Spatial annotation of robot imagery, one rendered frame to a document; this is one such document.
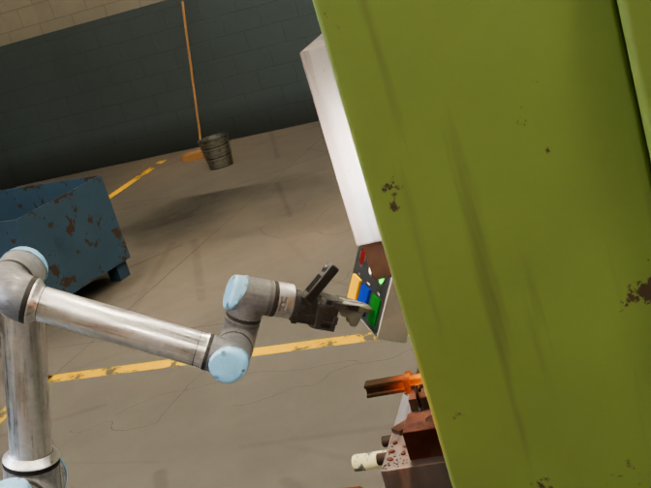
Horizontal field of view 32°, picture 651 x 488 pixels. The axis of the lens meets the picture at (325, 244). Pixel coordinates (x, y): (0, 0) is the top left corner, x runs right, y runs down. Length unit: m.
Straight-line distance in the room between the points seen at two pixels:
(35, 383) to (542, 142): 1.66
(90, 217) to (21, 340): 4.70
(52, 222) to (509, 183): 5.78
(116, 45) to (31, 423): 9.06
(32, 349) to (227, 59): 8.59
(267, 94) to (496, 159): 9.56
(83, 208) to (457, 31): 5.98
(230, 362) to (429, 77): 1.15
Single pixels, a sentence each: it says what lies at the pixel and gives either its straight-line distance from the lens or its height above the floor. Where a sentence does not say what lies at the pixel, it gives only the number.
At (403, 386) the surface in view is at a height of 0.99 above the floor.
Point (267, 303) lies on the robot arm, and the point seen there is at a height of 1.14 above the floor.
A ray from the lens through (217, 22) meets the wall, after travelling 11.34.
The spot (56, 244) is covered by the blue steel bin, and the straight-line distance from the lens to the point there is 7.41.
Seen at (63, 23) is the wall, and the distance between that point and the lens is 12.15.
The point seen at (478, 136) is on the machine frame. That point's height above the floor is 1.62.
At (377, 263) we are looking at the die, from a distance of 2.32.
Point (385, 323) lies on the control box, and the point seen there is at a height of 0.99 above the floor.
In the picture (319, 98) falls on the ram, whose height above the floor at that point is 1.67.
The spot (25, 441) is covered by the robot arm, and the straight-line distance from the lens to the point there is 3.08.
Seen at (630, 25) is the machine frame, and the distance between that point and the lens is 1.65.
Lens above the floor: 2.03
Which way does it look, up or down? 16 degrees down
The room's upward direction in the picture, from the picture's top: 17 degrees counter-clockwise
